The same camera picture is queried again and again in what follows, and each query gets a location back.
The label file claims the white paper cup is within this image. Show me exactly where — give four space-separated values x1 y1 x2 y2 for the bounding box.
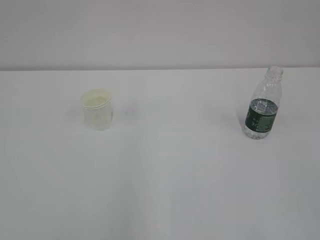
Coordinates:
80 88 113 131

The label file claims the clear plastic water bottle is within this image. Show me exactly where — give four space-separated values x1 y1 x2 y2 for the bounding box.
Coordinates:
243 66 284 140

